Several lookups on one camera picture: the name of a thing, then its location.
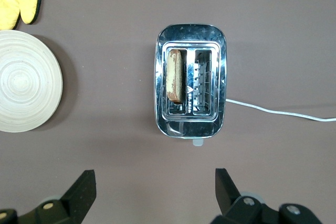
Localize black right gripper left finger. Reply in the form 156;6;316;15
0;169;97;224

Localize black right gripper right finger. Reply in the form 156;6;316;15
211;167;323;224

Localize round wooden plate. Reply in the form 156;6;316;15
0;29;64;133

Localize brown bread slice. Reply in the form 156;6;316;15
165;48;184;104

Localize chrome and beige toaster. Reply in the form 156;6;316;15
153;23;228;146

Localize brown table cover sheet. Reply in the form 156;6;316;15
0;0;336;224

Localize white toaster power cord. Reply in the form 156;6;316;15
225;98;336;123

